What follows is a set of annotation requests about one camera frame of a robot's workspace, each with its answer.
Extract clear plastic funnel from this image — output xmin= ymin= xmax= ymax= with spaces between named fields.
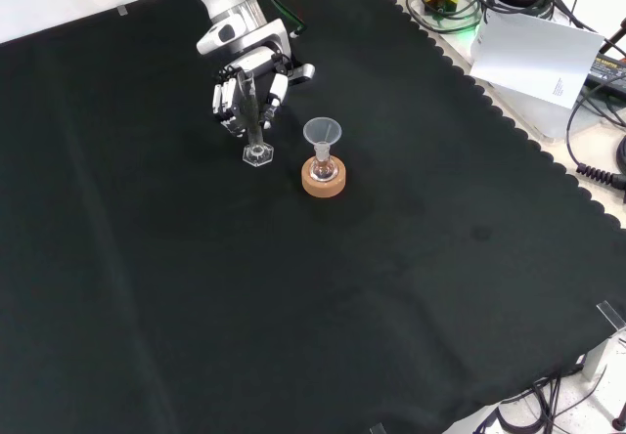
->
xmin=302 ymin=117 xmax=344 ymax=160

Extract black coiled cable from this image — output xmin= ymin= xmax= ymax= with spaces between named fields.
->
xmin=574 ymin=161 xmax=626 ymax=190

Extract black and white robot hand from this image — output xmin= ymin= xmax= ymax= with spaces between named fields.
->
xmin=210 ymin=45 xmax=291 ymax=140

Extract green cable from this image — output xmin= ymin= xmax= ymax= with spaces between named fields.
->
xmin=257 ymin=0 xmax=310 ymax=40

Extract black power adapter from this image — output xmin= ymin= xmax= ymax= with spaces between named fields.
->
xmin=583 ymin=48 xmax=626 ymax=92

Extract clear plastic bracket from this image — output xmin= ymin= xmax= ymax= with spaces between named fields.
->
xmin=596 ymin=300 xmax=626 ymax=333

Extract clear glass graduated cylinder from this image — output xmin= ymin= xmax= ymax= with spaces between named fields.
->
xmin=236 ymin=68 xmax=274 ymax=168

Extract pale board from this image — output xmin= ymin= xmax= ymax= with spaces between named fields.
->
xmin=359 ymin=0 xmax=626 ymax=230

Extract clear round-bottom flask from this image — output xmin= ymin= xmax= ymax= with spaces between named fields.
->
xmin=310 ymin=142 xmax=339 ymax=184

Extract white paper sheet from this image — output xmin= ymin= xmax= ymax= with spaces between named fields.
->
xmin=468 ymin=10 xmax=607 ymax=110

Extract cork ring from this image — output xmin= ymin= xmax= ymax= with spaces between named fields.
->
xmin=300 ymin=155 xmax=348 ymax=198

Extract black cloth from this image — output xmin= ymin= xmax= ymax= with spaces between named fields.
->
xmin=0 ymin=0 xmax=626 ymax=434

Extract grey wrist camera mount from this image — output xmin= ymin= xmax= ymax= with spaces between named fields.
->
xmin=263 ymin=19 xmax=317 ymax=86

